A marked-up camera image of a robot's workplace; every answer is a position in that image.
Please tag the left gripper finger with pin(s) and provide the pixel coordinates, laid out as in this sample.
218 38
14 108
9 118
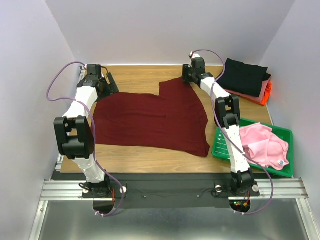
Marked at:
107 92
112 83

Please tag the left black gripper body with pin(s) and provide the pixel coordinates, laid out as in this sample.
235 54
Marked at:
110 85

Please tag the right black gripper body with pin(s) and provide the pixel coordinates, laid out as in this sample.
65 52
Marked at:
186 75

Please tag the maroon t shirt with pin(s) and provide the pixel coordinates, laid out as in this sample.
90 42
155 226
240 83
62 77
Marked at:
175 119

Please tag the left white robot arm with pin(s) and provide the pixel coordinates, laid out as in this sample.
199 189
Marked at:
75 130

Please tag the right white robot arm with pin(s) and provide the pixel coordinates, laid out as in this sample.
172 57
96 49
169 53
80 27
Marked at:
226 109

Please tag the folded black t shirt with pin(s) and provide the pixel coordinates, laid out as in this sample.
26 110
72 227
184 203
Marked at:
243 78

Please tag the folded salmon pink t shirt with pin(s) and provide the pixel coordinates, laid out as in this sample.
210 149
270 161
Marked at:
238 93

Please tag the folded orange t shirt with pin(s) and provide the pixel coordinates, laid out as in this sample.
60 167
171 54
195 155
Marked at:
263 98

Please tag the left side aluminium rail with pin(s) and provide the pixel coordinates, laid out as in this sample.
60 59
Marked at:
65 86

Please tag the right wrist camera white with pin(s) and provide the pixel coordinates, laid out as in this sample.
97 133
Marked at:
194 55

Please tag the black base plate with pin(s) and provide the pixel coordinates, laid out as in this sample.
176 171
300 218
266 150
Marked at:
151 191

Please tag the aluminium frame rail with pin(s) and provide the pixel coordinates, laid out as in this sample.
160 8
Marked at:
279 209

